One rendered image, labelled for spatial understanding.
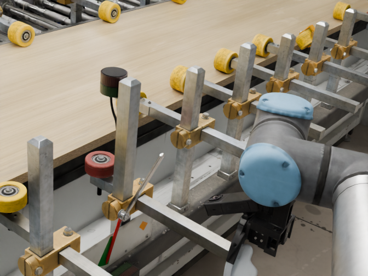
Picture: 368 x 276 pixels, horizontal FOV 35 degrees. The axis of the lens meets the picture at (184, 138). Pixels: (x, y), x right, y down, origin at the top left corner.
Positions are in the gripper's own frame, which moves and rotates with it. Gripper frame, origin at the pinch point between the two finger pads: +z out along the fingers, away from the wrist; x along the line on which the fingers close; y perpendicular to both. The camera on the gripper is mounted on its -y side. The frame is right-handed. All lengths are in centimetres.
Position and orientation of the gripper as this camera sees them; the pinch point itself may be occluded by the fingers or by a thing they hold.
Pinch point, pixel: (240, 266)
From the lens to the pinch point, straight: 116.7
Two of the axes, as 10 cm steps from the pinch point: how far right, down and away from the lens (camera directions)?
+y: 8.4, 3.4, -4.2
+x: 5.3, -3.7, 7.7
